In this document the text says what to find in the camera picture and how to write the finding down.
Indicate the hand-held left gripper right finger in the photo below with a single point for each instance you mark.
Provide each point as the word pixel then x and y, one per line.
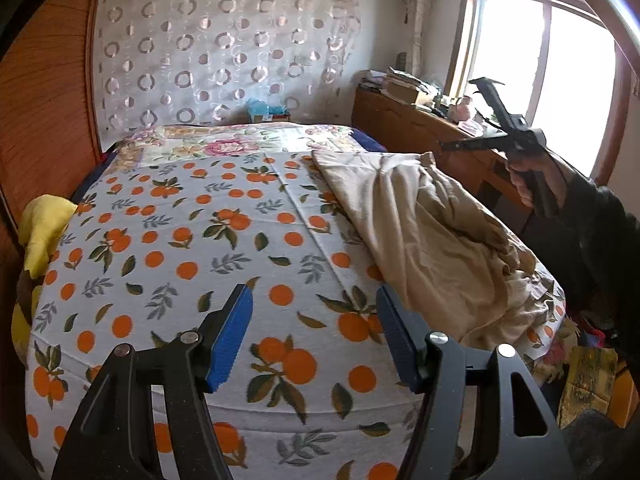
pixel 400 345

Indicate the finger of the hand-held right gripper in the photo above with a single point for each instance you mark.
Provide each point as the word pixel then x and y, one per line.
pixel 492 100
pixel 475 143

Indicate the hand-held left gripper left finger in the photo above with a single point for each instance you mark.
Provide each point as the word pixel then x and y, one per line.
pixel 230 340

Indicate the beige t-shirt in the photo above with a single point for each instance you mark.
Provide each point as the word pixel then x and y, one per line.
pixel 425 220

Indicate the person's right hand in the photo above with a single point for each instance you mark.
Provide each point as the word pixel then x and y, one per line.
pixel 520 180

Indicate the window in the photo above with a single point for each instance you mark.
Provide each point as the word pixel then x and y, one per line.
pixel 550 60

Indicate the brown wooden desk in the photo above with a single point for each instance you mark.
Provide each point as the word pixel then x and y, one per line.
pixel 400 130

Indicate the cardboard box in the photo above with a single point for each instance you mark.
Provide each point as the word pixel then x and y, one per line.
pixel 407 92

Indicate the stack of books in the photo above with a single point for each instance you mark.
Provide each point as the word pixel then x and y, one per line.
pixel 400 77

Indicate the orange print bed sheet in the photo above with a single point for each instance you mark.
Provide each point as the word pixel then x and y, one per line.
pixel 200 240

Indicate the navy blue blanket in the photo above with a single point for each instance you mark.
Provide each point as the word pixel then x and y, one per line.
pixel 370 141

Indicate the yellow patterned bag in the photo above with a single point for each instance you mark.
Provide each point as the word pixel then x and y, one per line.
pixel 587 385

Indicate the floral pillow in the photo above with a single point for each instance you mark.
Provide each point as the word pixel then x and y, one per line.
pixel 220 147

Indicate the blue tissue box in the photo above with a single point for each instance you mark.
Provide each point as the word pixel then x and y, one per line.
pixel 267 112

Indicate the yellow cloth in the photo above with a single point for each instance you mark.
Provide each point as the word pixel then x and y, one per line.
pixel 42 230

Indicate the circle-patterned sheer curtain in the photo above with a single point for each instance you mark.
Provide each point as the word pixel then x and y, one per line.
pixel 225 50

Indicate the wooden headboard panel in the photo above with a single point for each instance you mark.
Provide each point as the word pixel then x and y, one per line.
pixel 45 85

